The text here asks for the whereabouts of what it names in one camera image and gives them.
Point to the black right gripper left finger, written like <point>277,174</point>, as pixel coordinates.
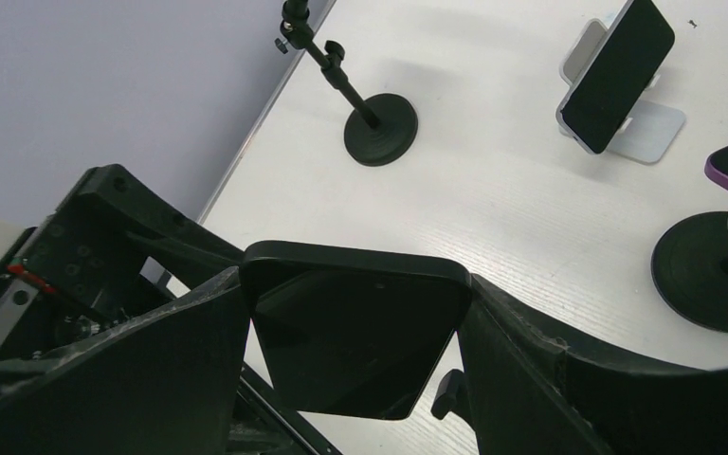
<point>161,383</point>

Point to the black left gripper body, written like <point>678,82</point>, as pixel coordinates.
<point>62,284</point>

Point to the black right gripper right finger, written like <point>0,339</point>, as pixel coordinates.
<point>537,385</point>

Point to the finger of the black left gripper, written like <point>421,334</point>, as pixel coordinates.
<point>112,198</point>

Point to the black phone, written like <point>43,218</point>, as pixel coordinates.
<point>352,332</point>

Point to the black tall phone stand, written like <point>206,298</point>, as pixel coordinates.
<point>381,128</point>

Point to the white folding phone stand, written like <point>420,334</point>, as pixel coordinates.
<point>649,129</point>

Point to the silver phone on white stand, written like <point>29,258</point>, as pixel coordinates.
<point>616,75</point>

